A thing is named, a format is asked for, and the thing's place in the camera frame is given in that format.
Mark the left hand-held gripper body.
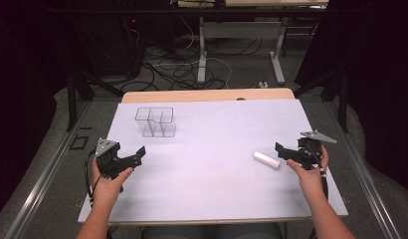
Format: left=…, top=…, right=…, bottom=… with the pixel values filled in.
left=94, top=137, right=135, bottom=179

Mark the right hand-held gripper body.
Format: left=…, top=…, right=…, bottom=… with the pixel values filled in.
left=286, top=129, right=338, bottom=171

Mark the white cylindrical tube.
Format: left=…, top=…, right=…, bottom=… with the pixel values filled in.
left=252, top=150, right=282, bottom=170

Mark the clear plastic compartment organizer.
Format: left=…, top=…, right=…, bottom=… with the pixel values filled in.
left=134, top=107, right=177, bottom=138

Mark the person's right hand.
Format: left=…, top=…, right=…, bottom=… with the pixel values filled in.
left=286, top=145, right=330, bottom=201

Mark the person's left hand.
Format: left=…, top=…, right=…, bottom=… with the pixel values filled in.
left=91, top=161, right=135, bottom=208

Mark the black metal stand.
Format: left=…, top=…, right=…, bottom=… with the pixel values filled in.
left=292, top=68, right=349, bottom=134
left=66, top=64, right=125, bottom=132

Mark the wooden table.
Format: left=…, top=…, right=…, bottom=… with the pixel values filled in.
left=120, top=87, right=297, bottom=105

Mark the white table cover sheet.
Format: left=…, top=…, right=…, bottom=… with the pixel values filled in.
left=77, top=99, right=349, bottom=227

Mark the black computer tower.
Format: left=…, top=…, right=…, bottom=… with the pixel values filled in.
left=123, top=15, right=144, bottom=78

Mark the black horizontal bar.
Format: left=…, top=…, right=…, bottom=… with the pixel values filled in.
left=47, top=7, right=329, bottom=16

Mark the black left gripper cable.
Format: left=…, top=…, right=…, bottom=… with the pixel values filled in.
left=85, top=148, right=104, bottom=208

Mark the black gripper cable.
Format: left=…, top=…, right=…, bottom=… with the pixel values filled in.
left=310, top=145, right=329, bottom=202
left=85, top=148, right=104, bottom=208

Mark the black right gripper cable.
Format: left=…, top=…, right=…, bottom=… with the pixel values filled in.
left=310, top=145, right=329, bottom=202

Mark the aluminium floor rail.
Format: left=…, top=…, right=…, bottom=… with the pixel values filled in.
left=323, top=101, right=403, bottom=239
left=4, top=101, right=93, bottom=239

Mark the tangle of floor cables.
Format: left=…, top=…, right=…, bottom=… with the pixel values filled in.
left=120, top=16, right=265, bottom=93

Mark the white metal desk frame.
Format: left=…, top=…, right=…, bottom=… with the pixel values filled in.
left=196, top=15, right=290, bottom=86

